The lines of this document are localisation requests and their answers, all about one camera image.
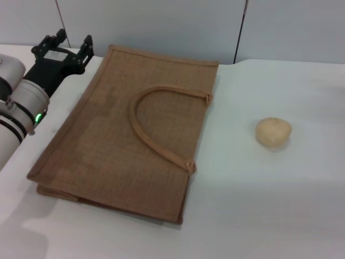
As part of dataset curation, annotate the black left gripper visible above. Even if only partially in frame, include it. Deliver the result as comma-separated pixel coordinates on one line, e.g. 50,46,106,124
23,28,95,98

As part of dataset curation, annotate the brown woven handbag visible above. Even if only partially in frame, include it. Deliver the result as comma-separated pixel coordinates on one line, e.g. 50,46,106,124
26,44,219,225

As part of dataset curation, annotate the round egg yolk pastry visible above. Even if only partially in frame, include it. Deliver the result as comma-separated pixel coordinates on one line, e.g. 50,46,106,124
255,117,293,149

